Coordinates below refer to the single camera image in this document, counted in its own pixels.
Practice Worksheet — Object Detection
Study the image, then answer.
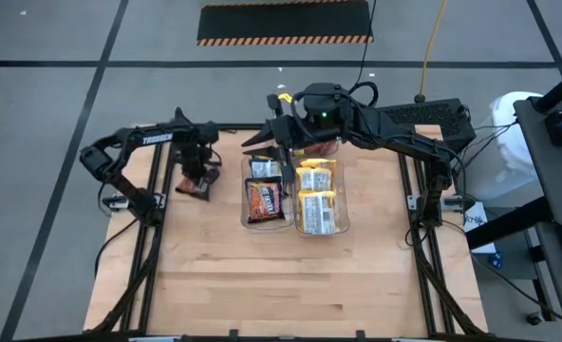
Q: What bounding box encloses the grey cart with black frame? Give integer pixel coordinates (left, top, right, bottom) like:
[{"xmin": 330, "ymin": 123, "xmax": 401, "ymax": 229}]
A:
[{"xmin": 465, "ymin": 94, "xmax": 562, "ymax": 342}]

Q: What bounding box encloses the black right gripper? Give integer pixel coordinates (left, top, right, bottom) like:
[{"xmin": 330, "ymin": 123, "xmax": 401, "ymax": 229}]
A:
[{"xmin": 240, "ymin": 93, "xmax": 311, "ymax": 162}]

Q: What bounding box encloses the clear plastic bin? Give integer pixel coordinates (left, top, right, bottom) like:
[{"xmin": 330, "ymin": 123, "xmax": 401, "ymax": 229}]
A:
[
  {"xmin": 291, "ymin": 155, "xmax": 351, "ymax": 238},
  {"xmin": 239, "ymin": 155, "xmax": 295, "ymax": 233},
  {"xmin": 285, "ymin": 137, "xmax": 358, "ymax": 159}
]

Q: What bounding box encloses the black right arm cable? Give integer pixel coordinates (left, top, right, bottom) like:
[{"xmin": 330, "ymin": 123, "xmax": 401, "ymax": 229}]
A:
[{"xmin": 288, "ymin": 89, "xmax": 320, "ymax": 143}]

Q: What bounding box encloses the black floor cable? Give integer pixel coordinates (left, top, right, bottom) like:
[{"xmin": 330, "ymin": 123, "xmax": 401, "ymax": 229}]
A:
[
  {"xmin": 93, "ymin": 218, "xmax": 139, "ymax": 277},
  {"xmin": 469, "ymin": 250, "xmax": 562, "ymax": 320}
]

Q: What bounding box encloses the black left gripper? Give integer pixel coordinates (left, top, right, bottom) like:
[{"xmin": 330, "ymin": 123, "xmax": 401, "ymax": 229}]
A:
[{"xmin": 180, "ymin": 140, "xmax": 221, "ymax": 186}]

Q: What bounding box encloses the yellow hanging cable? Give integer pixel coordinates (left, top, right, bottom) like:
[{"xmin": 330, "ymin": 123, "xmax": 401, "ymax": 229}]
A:
[{"xmin": 417, "ymin": 0, "xmax": 449, "ymax": 104}]

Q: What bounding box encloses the black aluminium table frame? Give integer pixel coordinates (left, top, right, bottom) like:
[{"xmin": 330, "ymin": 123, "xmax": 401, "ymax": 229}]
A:
[{"xmin": 84, "ymin": 106, "xmax": 490, "ymax": 342}]

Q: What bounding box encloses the white plastic bag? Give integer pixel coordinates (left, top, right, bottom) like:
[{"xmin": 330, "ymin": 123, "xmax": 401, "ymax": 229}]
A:
[{"xmin": 488, "ymin": 90, "xmax": 546, "ymax": 172}]

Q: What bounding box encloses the thick black hanging cable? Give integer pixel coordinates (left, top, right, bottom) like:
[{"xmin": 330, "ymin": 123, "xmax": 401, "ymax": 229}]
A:
[{"xmin": 349, "ymin": 0, "xmax": 380, "ymax": 109}]

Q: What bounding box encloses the black cart post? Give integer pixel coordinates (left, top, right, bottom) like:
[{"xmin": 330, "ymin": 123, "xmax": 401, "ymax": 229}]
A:
[{"xmin": 531, "ymin": 63, "xmax": 562, "ymax": 114}]

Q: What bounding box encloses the white paper sheet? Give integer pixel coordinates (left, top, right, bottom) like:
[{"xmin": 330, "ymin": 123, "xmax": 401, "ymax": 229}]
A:
[{"xmin": 459, "ymin": 207, "xmax": 498, "ymax": 255}]

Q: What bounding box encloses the black hazard-striped floor mat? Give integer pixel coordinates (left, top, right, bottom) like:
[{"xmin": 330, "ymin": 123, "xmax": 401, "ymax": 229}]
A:
[{"xmin": 196, "ymin": 0, "xmax": 374, "ymax": 48}]

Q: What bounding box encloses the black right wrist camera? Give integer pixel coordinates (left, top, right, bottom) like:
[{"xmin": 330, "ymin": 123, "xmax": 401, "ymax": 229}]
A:
[{"xmin": 303, "ymin": 83, "xmax": 351, "ymax": 130}]

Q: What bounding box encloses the black fire noodle ramen pack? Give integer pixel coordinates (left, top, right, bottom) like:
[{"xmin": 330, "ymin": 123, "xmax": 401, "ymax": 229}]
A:
[
  {"xmin": 174, "ymin": 165, "xmax": 220, "ymax": 201},
  {"xmin": 244, "ymin": 176, "xmax": 287, "ymax": 224},
  {"xmin": 250, "ymin": 159, "xmax": 285, "ymax": 181}
]

